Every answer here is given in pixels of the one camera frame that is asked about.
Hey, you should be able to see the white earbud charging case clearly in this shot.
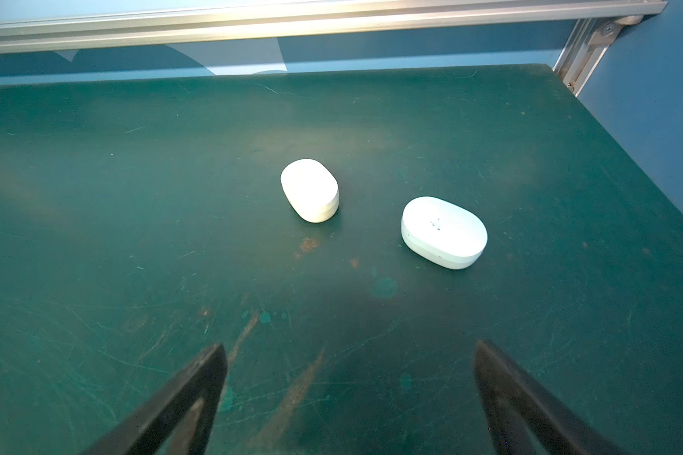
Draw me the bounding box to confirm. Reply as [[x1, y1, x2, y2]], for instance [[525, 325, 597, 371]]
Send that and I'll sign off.
[[280, 158, 340, 223]]

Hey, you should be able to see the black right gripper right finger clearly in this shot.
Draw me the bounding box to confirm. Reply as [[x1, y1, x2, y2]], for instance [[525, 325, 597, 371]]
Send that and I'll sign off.
[[474, 340, 625, 454]]

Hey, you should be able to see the aluminium back frame rail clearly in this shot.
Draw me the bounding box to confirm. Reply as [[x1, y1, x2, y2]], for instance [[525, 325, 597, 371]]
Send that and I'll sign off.
[[0, 1, 667, 54]]

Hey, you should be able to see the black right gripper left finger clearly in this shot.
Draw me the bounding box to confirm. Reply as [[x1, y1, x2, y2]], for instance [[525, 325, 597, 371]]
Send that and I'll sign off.
[[83, 343, 228, 454]]

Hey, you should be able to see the aluminium right corner post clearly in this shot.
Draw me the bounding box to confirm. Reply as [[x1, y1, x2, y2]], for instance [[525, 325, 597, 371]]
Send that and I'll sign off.
[[553, 15, 644, 97]]

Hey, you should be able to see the light blue earbud charging case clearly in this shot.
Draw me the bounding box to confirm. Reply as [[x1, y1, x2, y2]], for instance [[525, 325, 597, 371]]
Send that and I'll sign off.
[[400, 196, 489, 270]]

